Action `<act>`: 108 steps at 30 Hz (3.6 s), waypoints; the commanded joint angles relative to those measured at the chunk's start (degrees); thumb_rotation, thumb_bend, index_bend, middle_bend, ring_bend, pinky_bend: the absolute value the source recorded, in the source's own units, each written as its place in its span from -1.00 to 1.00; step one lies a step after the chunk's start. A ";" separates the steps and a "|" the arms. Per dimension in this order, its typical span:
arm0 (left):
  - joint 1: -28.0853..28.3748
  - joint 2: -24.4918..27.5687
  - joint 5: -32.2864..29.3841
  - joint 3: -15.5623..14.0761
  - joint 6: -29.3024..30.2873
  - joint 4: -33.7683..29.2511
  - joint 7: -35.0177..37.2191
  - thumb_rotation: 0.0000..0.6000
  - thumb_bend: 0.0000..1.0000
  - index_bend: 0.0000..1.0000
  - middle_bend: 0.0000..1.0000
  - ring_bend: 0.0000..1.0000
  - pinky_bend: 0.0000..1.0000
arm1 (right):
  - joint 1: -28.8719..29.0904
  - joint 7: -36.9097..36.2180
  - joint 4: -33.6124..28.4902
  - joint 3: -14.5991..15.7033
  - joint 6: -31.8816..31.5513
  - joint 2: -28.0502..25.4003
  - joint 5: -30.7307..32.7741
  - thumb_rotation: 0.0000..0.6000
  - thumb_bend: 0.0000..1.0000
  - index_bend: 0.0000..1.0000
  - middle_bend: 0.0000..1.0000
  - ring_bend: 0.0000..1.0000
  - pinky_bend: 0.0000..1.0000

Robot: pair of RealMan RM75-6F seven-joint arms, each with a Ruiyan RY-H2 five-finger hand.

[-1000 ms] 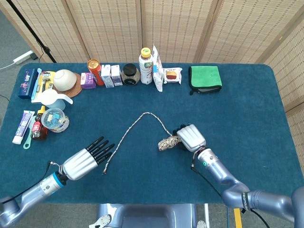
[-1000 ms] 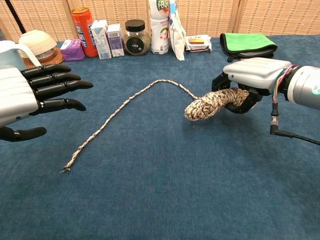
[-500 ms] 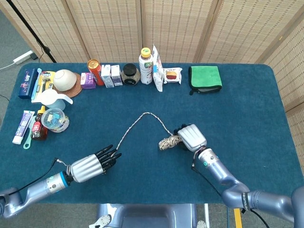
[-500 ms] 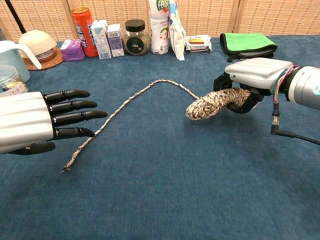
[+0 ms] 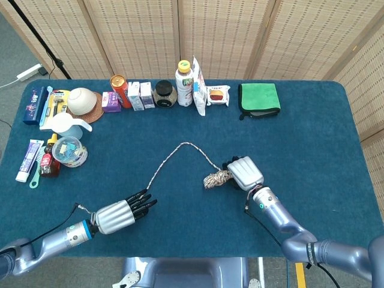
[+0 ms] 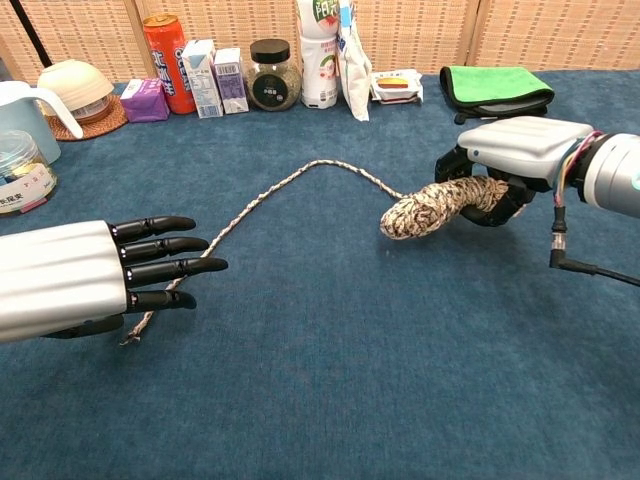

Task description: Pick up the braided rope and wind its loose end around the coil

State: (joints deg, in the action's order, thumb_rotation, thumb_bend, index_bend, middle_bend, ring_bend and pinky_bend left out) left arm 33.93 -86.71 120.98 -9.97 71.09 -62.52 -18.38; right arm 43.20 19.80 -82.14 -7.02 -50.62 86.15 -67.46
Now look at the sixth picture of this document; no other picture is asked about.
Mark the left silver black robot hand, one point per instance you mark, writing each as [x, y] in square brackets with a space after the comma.
[60, 280]

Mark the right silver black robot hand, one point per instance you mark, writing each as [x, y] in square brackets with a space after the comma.
[525, 145]

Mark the green microfiber cloth black edge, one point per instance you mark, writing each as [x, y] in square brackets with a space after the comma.
[490, 82]

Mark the clear jar of clips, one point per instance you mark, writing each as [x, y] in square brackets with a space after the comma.
[25, 175]

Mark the packaged red cake snack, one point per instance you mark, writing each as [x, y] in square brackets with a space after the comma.
[395, 85]

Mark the bamboo folding screen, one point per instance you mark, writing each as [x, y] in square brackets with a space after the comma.
[425, 30]

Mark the woven rattan coaster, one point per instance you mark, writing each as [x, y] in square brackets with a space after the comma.
[107, 125]

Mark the light blue pitcher white lid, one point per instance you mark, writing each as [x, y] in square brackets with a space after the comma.
[20, 120]

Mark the white snack bag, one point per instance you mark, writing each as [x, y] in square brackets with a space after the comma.
[354, 80]

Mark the cream upturned bowl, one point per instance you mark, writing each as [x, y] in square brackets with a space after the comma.
[75, 85]

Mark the purple tissue pack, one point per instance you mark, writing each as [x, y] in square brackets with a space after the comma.
[145, 102]

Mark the white drink bottle yellow cap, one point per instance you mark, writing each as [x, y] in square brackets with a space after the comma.
[317, 65]

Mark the orange drink can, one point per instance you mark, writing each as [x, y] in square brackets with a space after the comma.
[167, 60]

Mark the white blue milk carton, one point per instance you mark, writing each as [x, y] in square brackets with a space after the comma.
[202, 80]

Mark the black stand pole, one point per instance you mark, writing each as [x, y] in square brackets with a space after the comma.
[30, 32]

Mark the blue felt table cover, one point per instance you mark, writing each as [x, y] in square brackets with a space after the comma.
[300, 375]

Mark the glass jar black lid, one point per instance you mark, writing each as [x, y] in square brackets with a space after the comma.
[274, 80]

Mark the white purple milk carton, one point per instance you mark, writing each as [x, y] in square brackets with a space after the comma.
[231, 82]

